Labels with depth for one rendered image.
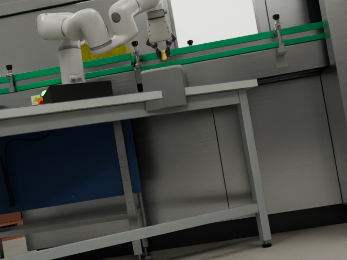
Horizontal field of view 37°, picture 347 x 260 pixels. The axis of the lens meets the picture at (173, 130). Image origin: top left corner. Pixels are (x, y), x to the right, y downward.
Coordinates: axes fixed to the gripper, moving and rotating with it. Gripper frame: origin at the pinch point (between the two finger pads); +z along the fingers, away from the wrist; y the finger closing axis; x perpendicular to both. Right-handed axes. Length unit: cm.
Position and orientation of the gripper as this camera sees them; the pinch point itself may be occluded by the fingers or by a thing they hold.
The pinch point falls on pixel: (163, 52)
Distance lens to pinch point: 228.2
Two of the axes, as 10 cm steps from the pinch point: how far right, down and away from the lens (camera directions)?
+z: 2.0, 9.5, 2.2
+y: -9.8, 1.7, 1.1
